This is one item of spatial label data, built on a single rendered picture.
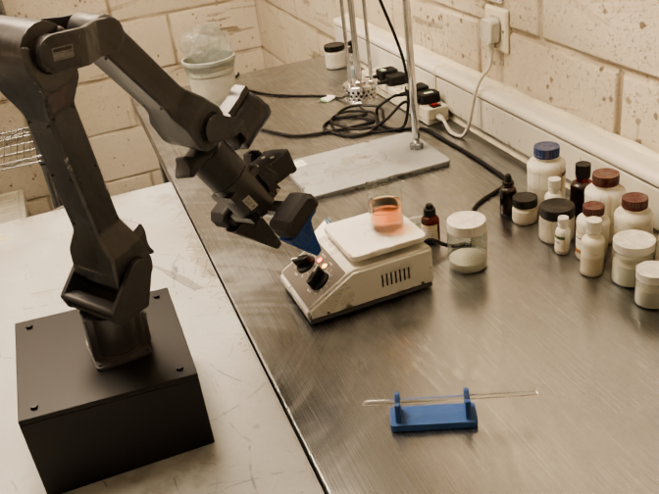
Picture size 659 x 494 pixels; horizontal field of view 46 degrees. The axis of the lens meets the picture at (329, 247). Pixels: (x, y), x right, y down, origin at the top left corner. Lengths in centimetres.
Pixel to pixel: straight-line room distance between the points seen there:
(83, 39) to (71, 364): 38
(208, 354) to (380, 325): 24
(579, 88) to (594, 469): 76
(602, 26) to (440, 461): 78
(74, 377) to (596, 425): 59
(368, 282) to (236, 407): 26
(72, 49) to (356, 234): 54
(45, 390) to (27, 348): 9
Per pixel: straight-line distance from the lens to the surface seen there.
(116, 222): 88
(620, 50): 135
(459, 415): 93
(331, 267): 113
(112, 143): 360
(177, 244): 142
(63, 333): 101
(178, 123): 92
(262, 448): 94
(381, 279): 112
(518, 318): 111
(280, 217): 98
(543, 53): 153
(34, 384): 95
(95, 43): 81
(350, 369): 103
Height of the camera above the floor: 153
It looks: 28 degrees down
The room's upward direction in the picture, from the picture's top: 8 degrees counter-clockwise
